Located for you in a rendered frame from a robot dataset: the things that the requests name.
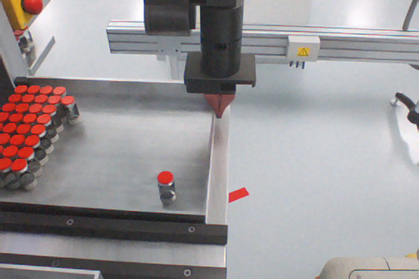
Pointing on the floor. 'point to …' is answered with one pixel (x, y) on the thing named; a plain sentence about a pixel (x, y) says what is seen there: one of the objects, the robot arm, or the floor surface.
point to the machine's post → (10, 54)
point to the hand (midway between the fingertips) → (219, 111)
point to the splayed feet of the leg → (407, 107)
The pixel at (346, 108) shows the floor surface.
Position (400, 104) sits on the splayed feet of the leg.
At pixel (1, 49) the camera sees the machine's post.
